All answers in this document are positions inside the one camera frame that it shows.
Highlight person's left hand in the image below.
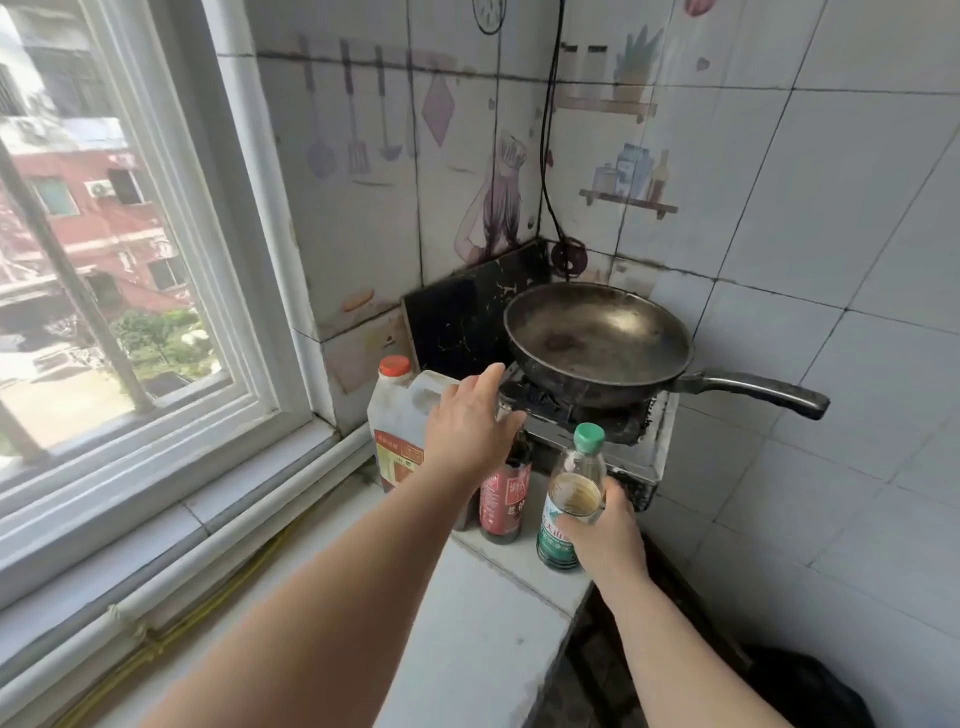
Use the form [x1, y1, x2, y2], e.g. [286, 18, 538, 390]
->
[422, 362, 529, 490]

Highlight person's right hand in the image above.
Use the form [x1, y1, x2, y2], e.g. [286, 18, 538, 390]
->
[553, 476, 652, 598]

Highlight dark soy sauce bottle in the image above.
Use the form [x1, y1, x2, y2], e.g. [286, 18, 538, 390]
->
[478, 401, 536, 545]

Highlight plastic jug orange cap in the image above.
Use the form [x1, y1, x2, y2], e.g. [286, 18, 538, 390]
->
[365, 354, 463, 496]

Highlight clear bottle green cap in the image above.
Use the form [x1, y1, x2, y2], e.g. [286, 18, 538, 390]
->
[536, 422, 609, 573]

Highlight person's left forearm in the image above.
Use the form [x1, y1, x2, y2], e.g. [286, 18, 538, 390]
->
[142, 457, 481, 728]

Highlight person's right forearm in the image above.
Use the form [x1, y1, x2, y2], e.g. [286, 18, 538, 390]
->
[592, 566, 793, 728]

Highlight steel gas stove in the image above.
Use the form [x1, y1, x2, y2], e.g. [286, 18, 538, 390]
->
[498, 371, 680, 513]

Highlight black splash board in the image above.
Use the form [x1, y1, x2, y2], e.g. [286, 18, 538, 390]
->
[402, 239, 553, 384]

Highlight dark metal wok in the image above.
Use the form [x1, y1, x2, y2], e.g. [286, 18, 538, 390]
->
[502, 281, 832, 421]

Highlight black hanging ladle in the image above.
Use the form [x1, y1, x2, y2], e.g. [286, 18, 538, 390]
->
[538, 0, 590, 280]

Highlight black plastic bag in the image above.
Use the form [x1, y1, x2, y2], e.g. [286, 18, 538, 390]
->
[738, 643, 877, 728]

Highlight long white horizontal pipe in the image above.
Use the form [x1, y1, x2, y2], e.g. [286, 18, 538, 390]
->
[0, 419, 376, 721]

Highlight grey window security bars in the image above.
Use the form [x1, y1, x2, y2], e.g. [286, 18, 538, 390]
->
[0, 134, 155, 463]

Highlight red brick apartment building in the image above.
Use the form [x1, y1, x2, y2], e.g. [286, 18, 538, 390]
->
[0, 0, 226, 481]

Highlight long yellow gas hose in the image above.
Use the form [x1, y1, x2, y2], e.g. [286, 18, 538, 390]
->
[52, 509, 316, 728]

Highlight white window frame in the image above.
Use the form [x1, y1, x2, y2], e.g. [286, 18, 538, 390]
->
[0, 0, 339, 601]

